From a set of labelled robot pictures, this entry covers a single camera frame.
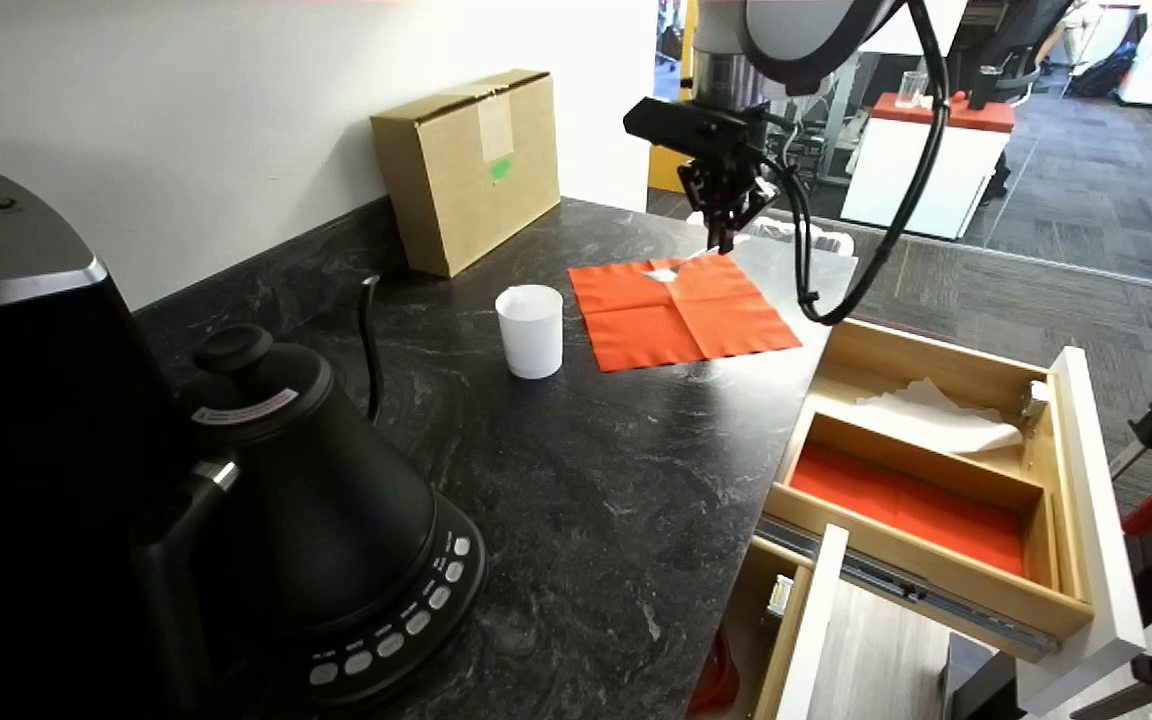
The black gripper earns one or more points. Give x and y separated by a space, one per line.
726 165

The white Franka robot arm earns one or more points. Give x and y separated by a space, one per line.
802 35

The large wooden drawer white front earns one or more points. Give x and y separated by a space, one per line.
868 352

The brown cardboard box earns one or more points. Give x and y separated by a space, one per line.
469 175

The wooden organizer box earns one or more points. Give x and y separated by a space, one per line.
930 467

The square orange paper napkin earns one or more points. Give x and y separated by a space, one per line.
680 322

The white mug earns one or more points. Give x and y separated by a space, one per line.
528 333

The white paper towel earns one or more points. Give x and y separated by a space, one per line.
949 414

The white packets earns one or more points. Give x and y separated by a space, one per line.
782 597

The red object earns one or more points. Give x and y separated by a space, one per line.
719 686

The black kettle base with buttons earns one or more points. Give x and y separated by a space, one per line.
430 602

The black gooseneck kettle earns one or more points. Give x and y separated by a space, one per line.
320 494

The black coffee machine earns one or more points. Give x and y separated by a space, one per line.
43 467

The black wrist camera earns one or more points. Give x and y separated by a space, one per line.
676 122

